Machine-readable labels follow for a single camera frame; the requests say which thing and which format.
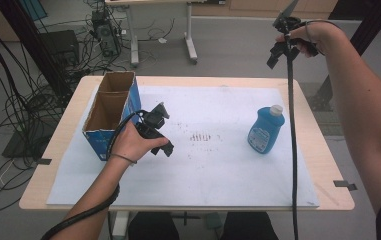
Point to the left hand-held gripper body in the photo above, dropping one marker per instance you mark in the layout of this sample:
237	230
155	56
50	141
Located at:
153	121

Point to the black metal stand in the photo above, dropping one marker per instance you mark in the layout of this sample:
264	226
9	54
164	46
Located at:
378	20
33	43

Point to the white table sheet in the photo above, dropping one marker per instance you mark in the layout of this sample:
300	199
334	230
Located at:
194	173

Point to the white desk with legs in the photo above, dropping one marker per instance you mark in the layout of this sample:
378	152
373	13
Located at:
190	40

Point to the teal board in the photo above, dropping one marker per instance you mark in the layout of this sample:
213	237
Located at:
33	8

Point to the person's right hand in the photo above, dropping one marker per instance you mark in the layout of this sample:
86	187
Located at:
321	36

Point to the person's legs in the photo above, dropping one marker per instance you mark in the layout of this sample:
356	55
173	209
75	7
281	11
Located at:
151	228

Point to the person's left hand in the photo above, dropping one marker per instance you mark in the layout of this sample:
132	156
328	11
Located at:
129	143

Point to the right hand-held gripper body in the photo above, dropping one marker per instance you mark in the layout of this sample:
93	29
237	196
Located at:
288	23

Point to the blue bottle with white cap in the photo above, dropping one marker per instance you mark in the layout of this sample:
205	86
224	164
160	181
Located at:
264	131

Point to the wooden cabinet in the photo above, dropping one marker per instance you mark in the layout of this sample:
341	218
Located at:
251	8

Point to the white table leg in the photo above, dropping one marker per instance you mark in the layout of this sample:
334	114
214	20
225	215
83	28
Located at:
119	226

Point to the black computer tower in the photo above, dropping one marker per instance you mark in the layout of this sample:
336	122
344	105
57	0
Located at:
106	36

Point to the blue cardboard box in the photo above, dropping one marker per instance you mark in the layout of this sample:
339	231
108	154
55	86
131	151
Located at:
131	100

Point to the black table clip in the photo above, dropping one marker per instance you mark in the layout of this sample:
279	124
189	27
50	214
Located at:
44	161
343	184

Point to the black equipment case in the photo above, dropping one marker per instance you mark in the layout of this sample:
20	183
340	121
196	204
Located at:
61	45

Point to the grey floor mat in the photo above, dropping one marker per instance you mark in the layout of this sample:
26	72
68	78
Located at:
311	88

